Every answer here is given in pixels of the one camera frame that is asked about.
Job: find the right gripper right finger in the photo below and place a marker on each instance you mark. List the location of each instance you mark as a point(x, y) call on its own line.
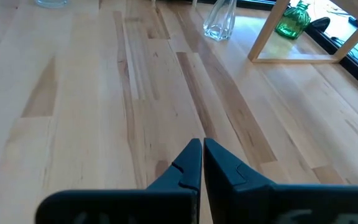
point(275, 205)

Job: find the clear conical glass vase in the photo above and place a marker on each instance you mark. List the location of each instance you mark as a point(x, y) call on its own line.
point(219, 28)

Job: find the wooden slatted shelf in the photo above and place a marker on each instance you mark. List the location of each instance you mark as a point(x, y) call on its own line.
point(267, 32)

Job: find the small green ribbed vase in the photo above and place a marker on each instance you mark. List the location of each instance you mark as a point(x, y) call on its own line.
point(291, 26)

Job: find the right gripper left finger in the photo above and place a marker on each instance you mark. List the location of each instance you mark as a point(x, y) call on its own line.
point(120, 207)

